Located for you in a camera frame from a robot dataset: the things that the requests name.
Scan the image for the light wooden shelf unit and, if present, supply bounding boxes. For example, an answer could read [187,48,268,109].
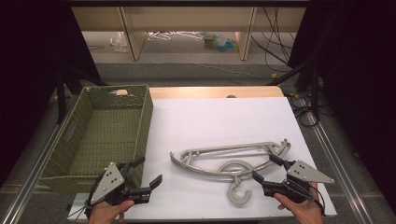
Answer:
[70,6,307,62]

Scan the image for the bundle of black cables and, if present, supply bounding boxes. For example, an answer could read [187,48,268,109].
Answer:
[249,6,319,129]

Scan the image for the person's right hand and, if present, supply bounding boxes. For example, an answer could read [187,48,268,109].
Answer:
[274,181,325,224]

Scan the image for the black metal stand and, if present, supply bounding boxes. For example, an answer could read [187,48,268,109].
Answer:
[55,66,108,125]
[266,55,322,123]

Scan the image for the green woven basket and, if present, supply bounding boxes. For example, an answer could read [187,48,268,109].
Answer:
[38,84,154,195]

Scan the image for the aluminium rail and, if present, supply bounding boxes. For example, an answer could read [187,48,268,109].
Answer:
[0,90,92,224]
[303,108,376,224]

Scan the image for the hand-held gripper cable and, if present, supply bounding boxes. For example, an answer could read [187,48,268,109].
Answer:
[66,172,106,224]
[282,177,327,217]

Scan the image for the person's left hand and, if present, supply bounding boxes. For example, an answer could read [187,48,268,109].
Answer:
[88,199,135,224]

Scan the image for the pile of colourful toys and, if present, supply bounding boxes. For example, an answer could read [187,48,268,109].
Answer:
[202,32,239,53]

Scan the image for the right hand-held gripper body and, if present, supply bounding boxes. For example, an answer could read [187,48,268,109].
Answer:
[262,160,335,203]

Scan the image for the black curtain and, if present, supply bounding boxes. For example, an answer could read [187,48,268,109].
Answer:
[288,0,396,216]
[0,0,106,188]

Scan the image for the left hand-held gripper cable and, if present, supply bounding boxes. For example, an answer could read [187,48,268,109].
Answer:
[66,172,106,224]

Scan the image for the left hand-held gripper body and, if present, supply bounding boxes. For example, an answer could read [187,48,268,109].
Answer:
[89,161,153,207]

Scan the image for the right hand-held gripper cable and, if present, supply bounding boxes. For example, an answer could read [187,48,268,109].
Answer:
[282,177,327,217]

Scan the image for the grey plastic clothes hanger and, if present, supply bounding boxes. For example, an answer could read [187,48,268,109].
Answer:
[169,138,291,205]

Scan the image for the clear plastic bag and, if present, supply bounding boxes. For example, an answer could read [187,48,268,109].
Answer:
[109,31,131,53]

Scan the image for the white wire hangers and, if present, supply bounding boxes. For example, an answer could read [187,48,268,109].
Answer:
[147,30,205,42]

